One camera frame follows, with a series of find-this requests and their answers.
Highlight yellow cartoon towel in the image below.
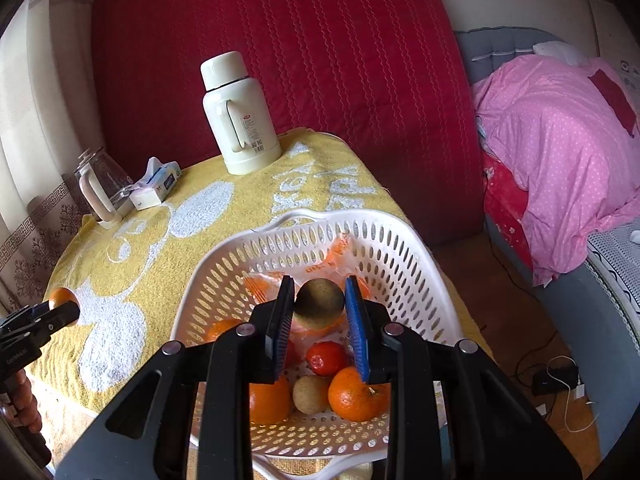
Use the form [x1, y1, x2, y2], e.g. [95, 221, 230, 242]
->
[30, 129, 480, 411]

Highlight cream thermos flask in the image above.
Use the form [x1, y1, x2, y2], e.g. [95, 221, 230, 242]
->
[201, 51, 282, 176]

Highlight bag of orange slices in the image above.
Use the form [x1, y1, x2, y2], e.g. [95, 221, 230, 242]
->
[243, 234, 372, 338]

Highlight red cloth on bed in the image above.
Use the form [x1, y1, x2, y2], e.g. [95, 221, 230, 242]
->
[589, 70, 637, 138]

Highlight orange mandarin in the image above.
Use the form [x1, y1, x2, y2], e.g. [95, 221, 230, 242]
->
[248, 376, 292, 425]
[48, 287, 78, 310]
[328, 366, 390, 422]

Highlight brown kiwi fruit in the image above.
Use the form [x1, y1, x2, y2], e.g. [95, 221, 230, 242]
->
[294, 278, 345, 330]

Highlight person's left hand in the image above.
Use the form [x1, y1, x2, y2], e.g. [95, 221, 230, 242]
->
[1, 370, 42, 434]

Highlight charger and cables on floor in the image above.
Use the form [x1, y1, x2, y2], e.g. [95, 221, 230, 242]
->
[487, 238, 601, 435]

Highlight tissue pack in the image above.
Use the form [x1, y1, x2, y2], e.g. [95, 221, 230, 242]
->
[129, 157, 181, 210]

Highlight pink dotted duvet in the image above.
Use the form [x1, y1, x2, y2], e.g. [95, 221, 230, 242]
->
[471, 54, 639, 286]

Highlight red cherry tomato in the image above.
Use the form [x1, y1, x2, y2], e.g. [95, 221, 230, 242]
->
[306, 341, 352, 377]

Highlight glass kettle pink handle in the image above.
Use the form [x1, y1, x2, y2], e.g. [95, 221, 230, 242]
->
[75, 148, 134, 230]

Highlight small tan longan fruit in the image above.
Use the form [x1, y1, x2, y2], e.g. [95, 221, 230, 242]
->
[292, 375, 330, 415]

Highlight grey bed frame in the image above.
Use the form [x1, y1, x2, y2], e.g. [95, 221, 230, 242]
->
[457, 27, 639, 452]

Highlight red quilted headboard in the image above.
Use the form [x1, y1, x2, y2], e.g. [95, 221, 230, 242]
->
[91, 0, 483, 244]

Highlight white plastic basket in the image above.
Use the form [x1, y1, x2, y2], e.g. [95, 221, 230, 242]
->
[171, 209, 463, 479]

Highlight patterned beige curtain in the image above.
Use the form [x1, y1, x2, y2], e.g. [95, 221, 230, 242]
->
[1, 0, 103, 314]

